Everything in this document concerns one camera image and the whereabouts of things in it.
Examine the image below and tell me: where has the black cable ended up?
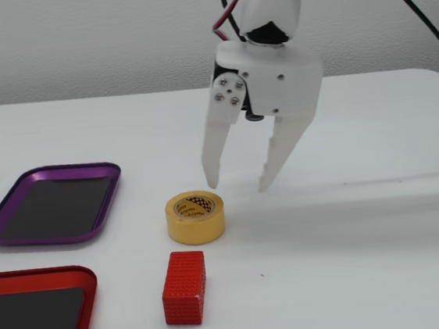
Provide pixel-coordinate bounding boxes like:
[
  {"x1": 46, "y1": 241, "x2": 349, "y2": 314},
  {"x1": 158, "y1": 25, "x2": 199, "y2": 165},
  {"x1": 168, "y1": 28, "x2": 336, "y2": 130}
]
[{"x1": 359, "y1": 0, "x2": 439, "y2": 74}]

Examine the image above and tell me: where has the purple metal tray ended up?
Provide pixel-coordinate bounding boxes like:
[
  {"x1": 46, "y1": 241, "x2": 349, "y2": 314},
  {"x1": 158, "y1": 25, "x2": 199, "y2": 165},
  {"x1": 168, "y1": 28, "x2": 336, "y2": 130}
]
[{"x1": 0, "y1": 157, "x2": 129, "y2": 252}]

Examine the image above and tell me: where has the red white black wire bundle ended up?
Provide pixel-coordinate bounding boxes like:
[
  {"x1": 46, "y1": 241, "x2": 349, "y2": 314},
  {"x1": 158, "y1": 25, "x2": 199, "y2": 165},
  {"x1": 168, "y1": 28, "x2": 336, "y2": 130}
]
[{"x1": 209, "y1": 0, "x2": 256, "y2": 43}]

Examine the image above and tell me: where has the black mat in purple tray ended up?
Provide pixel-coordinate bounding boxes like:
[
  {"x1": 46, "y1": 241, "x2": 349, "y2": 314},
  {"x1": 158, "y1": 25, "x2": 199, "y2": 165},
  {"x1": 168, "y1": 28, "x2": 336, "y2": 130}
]
[{"x1": 0, "y1": 172, "x2": 118, "y2": 241}]

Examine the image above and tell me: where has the small black gripper camera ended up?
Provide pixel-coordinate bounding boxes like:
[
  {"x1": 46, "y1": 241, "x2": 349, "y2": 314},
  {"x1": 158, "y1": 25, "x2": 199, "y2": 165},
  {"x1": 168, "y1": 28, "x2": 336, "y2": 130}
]
[{"x1": 244, "y1": 106, "x2": 265, "y2": 124}]

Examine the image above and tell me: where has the yellow masking tape roll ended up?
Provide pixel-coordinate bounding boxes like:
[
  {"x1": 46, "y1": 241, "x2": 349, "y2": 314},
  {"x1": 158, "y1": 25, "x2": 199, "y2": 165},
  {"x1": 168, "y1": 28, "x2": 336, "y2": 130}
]
[{"x1": 163, "y1": 188, "x2": 229, "y2": 249}]

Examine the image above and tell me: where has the red textured block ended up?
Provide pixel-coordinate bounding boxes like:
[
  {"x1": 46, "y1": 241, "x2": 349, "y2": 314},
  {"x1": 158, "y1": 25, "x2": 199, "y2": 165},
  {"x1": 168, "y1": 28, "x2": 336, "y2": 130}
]
[{"x1": 156, "y1": 248, "x2": 212, "y2": 329}]

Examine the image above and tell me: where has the red metal tray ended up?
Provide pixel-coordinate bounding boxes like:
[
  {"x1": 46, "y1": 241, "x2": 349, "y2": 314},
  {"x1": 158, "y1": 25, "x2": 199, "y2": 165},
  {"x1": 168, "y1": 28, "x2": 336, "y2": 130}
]
[{"x1": 0, "y1": 262, "x2": 103, "y2": 329}]

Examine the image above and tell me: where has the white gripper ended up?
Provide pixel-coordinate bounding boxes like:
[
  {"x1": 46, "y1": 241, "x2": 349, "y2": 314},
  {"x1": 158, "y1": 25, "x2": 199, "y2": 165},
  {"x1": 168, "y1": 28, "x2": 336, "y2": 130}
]
[{"x1": 189, "y1": 30, "x2": 335, "y2": 199}]

